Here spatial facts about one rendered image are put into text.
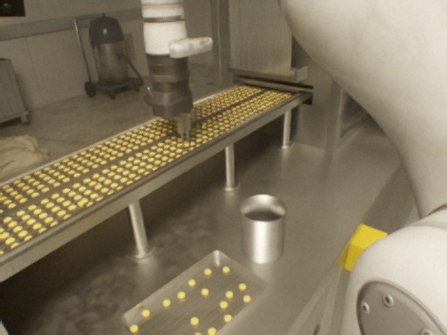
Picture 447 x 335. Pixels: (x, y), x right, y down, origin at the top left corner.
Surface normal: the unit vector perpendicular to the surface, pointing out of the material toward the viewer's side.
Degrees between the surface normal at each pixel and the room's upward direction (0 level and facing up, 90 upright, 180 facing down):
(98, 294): 0
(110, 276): 0
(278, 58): 90
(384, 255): 60
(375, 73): 113
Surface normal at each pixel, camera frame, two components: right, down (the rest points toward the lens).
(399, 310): -0.90, 0.19
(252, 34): -0.61, 0.40
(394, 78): -0.49, 0.67
